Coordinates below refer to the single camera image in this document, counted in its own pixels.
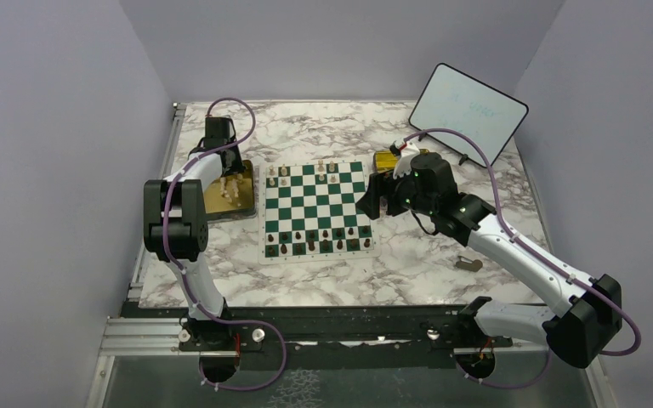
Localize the right gold metal tin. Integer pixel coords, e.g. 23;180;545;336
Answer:
372;150;400;179

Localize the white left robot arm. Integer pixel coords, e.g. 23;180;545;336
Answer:
143;116;236;349

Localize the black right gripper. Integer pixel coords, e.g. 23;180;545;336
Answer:
355;162;436;220

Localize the small brass padlock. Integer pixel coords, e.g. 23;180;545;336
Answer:
455;256;483;272

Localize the green white chess board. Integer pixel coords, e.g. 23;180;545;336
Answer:
258;156;381;265

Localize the left gold metal tin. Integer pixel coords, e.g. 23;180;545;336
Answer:
203;160;257;221

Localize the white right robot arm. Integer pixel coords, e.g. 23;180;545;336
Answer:
356;153;622;368

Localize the small whiteboard on stand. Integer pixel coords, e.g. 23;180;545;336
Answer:
408;63;529;164

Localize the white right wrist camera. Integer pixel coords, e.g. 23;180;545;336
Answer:
389;139;421;179

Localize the gold metal tin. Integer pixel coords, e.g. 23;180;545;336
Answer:
203;160;257;221
372;150;400;179

